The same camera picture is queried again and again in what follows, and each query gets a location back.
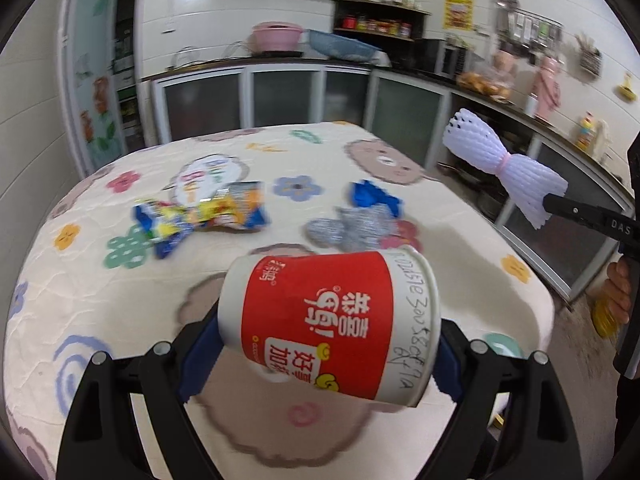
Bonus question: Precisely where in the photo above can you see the kitchen counter cabinet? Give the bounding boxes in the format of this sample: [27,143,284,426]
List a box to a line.
[140,57,636,301]

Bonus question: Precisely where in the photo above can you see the white foam fruit net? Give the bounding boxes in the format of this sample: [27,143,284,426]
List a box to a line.
[442,108,568,231]

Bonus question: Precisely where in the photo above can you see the yellow cooking oil bottle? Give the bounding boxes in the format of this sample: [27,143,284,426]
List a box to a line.
[592,297,623,338]

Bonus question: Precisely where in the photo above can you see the yellow hanging brush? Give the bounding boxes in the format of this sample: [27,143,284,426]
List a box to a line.
[617,72,640,102]

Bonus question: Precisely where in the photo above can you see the red label paper cup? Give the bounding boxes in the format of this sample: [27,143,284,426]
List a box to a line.
[217,244,442,408]

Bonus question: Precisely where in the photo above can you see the blue plastic basket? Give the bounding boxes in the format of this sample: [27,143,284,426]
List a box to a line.
[306,29,382,59]

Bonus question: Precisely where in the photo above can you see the white hanging cloth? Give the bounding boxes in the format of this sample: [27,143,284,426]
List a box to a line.
[595,120,614,163]

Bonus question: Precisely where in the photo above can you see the dark wooden spice shelf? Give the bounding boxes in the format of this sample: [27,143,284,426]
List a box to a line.
[332,0,432,43]

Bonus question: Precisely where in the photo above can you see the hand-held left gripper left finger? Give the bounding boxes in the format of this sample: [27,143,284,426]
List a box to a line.
[56,317,231,480]

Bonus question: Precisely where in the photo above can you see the dish soap bottle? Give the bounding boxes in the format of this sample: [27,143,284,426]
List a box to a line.
[575,114,598,151]

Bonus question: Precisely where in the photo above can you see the blue yellow snack wrapper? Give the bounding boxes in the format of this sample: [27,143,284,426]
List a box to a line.
[132,180,271,259]

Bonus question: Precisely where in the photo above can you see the plastic bag of bread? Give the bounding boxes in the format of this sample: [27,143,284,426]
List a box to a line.
[457,62,516,101]

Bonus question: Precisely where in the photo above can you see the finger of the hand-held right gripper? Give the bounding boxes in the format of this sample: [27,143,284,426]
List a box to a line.
[542,194,626,247]

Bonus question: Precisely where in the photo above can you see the yellow wall poster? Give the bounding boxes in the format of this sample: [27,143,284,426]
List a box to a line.
[442,0,474,30]

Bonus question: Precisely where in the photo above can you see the black power cables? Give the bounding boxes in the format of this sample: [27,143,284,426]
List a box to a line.
[172,45,251,69]

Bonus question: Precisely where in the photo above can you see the row of seasoning containers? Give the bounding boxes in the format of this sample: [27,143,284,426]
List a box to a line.
[342,16,412,37]

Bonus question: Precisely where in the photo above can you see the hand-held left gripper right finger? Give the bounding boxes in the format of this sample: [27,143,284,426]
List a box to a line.
[435,317,583,480]

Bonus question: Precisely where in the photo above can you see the metal chopstick holder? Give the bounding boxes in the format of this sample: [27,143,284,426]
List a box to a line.
[575,34,603,78]

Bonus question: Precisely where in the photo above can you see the pink thermos flask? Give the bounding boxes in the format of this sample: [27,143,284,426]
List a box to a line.
[532,56,562,121]
[492,52,519,86]

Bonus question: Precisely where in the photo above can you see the microwave oven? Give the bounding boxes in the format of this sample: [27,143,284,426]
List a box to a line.
[415,37,473,81]

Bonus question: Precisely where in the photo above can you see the floral glass door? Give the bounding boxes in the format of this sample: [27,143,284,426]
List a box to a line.
[60,0,138,176]

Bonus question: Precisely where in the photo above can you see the person's right hand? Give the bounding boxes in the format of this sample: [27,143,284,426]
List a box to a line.
[606,260,633,326]

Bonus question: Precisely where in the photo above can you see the pink basin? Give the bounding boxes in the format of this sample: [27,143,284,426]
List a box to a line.
[251,21,307,56]

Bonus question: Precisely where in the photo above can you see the rack of hanging utensils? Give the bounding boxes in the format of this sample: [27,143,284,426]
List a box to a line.
[495,0,563,56]

